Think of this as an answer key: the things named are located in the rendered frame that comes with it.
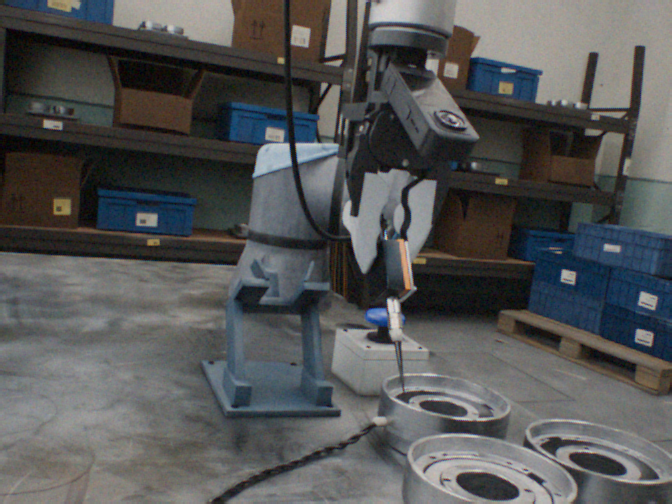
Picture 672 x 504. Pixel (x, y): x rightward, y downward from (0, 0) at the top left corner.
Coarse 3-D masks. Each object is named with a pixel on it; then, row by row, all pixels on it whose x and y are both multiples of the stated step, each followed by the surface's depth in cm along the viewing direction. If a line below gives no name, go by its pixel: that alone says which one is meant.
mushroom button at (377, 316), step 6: (366, 312) 70; (372, 312) 69; (378, 312) 69; (384, 312) 69; (366, 318) 70; (372, 318) 69; (378, 318) 68; (384, 318) 68; (402, 318) 69; (378, 324) 68; (384, 324) 68; (378, 330) 70; (384, 330) 70; (384, 336) 70
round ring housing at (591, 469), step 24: (528, 432) 51; (552, 432) 55; (576, 432) 55; (600, 432) 55; (624, 432) 54; (552, 456) 47; (576, 456) 52; (600, 456) 52; (648, 456) 52; (576, 480) 46; (600, 480) 45; (624, 480) 45; (648, 480) 45
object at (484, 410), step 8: (408, 392) 60; (416, 392) 61; (424, 392) 61; (432, 392) 61; (440, 392) 61; (408, 400) 58; (464, 400) 60; (472, 400) 60; (480, 408) 59; (488, 408) 59; (480, 416) 57; (488, 416) 57
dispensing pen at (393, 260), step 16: (384, 224) 65; (384, 240) 62; (384, 256) 62; (400, 256) 62; (384, 272) 61; (400, 272) 62; (368, 288) 64; (384, 288) 61; (400, 288) 61; (368, 304) 64; (384, 304) 64; (400, 304) 62; (400, 320) 61; (400, 336) 61; (400, 352) 60; (400, 368) 60
